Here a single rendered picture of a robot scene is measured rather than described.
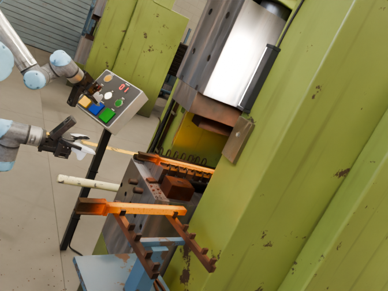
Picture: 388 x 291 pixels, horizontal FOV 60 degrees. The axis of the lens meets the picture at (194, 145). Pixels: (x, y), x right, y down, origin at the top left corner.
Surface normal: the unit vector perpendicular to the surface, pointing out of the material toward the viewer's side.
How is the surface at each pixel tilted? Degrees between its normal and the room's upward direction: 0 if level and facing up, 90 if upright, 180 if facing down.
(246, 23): 90
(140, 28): 90
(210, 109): 90
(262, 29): 90
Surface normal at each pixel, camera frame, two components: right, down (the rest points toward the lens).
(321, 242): -0.82, -0.22
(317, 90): 0.41, 0.42
